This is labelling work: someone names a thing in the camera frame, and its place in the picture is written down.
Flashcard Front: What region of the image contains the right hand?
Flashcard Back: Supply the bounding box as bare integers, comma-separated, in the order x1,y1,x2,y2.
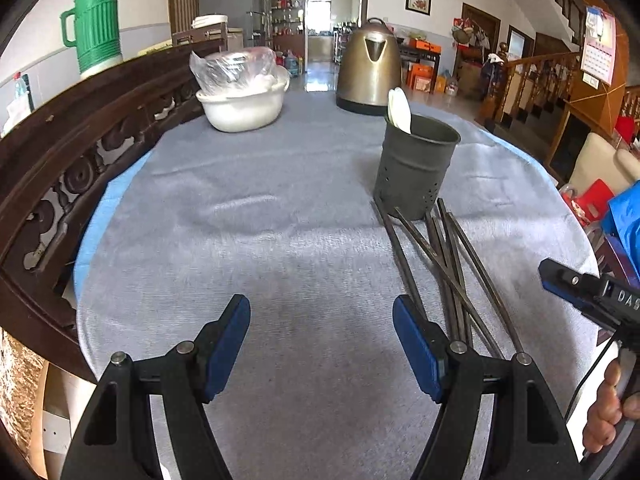
582,360,640,453

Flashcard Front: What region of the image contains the wooden staircase railing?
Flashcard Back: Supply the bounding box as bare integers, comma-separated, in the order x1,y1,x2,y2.
475,52,580,131

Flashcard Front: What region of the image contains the dark grey utensil holder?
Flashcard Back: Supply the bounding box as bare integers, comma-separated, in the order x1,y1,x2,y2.
373,114,461,221

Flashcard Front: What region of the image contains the blue cloth cover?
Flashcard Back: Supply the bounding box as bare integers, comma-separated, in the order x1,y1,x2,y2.
602,181,640,276

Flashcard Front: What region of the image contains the dark carved wooden bench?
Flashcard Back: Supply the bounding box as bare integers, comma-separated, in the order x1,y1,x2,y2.
1,39,224,380

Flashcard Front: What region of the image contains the white plastic spoon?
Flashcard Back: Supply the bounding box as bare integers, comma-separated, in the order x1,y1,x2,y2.
387,87,412,134

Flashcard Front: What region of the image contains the wooden side table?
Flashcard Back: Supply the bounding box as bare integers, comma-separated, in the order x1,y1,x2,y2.
399,40,442,93

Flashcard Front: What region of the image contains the dark chopstick one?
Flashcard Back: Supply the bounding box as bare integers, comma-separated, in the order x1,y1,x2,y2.
373,195,427,320

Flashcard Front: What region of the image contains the gold electric kettle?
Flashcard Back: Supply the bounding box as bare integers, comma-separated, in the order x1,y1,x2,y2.
335,18,401,116

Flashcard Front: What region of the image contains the green thermos jug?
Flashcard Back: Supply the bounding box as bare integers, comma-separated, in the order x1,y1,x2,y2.
60,0,122,79

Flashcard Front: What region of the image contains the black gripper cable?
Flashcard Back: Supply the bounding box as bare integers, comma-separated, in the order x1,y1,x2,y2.
564,331,622,424

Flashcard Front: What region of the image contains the white plastic basin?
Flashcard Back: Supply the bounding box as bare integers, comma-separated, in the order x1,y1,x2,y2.
196,65,291,133

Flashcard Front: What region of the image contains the wall calendar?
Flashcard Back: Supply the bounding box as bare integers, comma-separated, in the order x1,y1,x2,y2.
580,6,616,84

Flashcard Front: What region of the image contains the dark chopstick three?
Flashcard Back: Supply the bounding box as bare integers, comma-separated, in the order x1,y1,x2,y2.
424,214,461,340

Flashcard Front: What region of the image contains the grey refrigerator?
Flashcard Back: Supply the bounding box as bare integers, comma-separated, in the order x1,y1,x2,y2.
192,0,267,49

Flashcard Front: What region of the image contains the red plastic child chair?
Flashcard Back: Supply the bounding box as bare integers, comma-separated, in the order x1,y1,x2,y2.
559,179,614,226

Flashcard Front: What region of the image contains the clear plastic bag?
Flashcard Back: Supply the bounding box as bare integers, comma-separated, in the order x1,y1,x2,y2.
189,47,278,98

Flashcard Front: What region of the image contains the grey table cloth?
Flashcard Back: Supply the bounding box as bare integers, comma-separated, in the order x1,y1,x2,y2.
76,90,598,479

